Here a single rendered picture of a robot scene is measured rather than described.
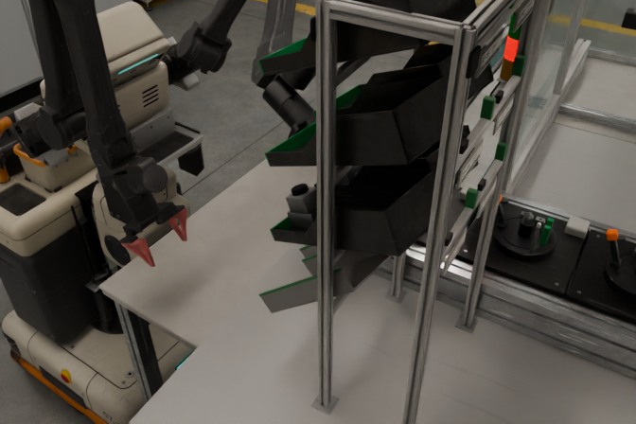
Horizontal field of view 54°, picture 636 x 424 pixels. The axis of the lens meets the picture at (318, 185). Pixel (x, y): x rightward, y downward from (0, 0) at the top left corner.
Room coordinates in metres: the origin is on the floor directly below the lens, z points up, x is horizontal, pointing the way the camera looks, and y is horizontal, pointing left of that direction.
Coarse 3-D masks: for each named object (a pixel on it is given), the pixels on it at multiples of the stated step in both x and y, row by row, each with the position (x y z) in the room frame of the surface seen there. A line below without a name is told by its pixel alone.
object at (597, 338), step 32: (416, 256) 1.00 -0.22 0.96; (416, 288) 0.99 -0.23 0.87; (448, 288) 0.95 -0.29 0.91; (480, 288) 0.92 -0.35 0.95; (512, 288) 0.91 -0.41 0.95; (512, 320) 0.89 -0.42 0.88; (544, 320) 0.85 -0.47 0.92; (576, 320) 0.82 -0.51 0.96; (608, 320) 0.82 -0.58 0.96; (576, 352) 0.81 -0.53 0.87; (608, 352) 0.78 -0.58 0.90
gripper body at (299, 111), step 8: (296, 96) 1.05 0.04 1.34; (288, 104) 1.03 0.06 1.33; (296, 104) 1.03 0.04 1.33; (304, 104) 1.04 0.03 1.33; (280, 112) 1.04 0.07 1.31; (288, 112) 1.03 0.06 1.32; (296, 112) 1.02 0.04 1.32; (304, 112) 1.02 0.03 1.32; (312, 112) 1.02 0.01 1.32; (288, 120) 1.02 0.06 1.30; (296, 120) 1.01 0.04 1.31; (304, 120) 0.99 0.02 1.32; (296, 128) 0.97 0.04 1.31; (304, 128) 0.99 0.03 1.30
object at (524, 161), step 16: (480, 96) 1.81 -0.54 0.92; (480, 112) 1.71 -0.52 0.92; (544, 128) 1.59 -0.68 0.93; (496, 144) 1.52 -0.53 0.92; (528, 144) 1.45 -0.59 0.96; (480, 160) 1.44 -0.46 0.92; (528, 160) 1.45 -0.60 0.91; (480, 176) 1.36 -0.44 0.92; (512, 176) 1.30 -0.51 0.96; (512, 192) 1.32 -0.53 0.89
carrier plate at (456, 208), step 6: (456, 192) 1.22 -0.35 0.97; (456, 198) 1.20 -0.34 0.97; (450, 204) 1.17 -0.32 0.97; (456, 204) 1.17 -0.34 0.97; (462, 204) 1.17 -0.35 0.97; (450, 210) 1.15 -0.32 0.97; (456, 210) 1.15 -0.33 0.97; (462, 210) 1.15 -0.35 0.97; (450, 216) 1.13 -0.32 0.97; (456, 216) 1.13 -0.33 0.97; (450, 222) 1.11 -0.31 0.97; (450, 228) 1.09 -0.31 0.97; (426, 234) 1.07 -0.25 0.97; (420, 240) 1.04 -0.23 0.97; (426, 240) 1.04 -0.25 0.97
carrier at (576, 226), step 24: (480, 216) 1.13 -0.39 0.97; (504, 216) 1.10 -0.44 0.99; (528, 216) 1.04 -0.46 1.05; (504, 240) 1.02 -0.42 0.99; (528, 240) 1.02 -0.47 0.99; (552, 240) 1.02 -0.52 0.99; (576, 240) 1.04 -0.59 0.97; (504, 264) 0.97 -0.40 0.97; (528, 264) 0.97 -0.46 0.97; (552, 264) 0.96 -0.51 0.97; (552, 288) 0.90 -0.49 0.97
